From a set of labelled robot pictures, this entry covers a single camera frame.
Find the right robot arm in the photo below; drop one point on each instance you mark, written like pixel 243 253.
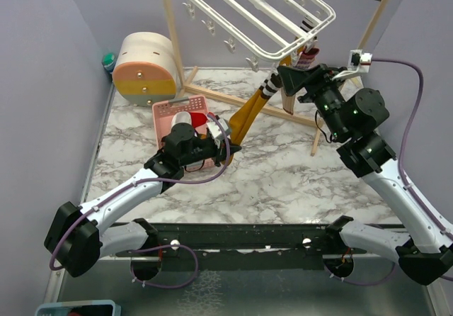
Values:
pixel 424 251

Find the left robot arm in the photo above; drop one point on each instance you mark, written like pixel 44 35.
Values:
pixel 117 202

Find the red sock white pattern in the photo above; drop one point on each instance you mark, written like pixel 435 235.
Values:
pixel 197 119

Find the maroon cream striped sock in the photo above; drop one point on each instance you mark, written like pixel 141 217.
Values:
pixel 309 56

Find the mustard sock striped cuff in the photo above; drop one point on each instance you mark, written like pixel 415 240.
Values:
pixel 242 120

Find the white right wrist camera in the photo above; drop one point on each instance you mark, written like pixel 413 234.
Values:
pixel 359 63

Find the pink perforated plastic basket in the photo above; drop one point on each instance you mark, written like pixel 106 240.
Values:
pixel 164 115

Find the wooden clothes rack frame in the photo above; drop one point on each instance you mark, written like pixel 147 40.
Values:
pixel 177 32

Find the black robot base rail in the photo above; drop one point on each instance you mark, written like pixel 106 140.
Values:
pixel 206 246

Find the blue storage bin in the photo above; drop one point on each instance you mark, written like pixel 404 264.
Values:
pixel 82 307

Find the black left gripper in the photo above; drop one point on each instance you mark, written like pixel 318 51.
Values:
pixel 220 154

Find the mustard yellow sock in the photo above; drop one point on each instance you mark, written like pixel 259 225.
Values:
pixel 293 60

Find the white plastic clip hanger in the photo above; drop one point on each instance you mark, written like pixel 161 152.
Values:
pixel 260 38

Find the round pastel drawer cabinet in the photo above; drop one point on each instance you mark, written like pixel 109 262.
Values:
pixel 145 71

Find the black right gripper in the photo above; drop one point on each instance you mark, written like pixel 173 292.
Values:
pixel 293 79

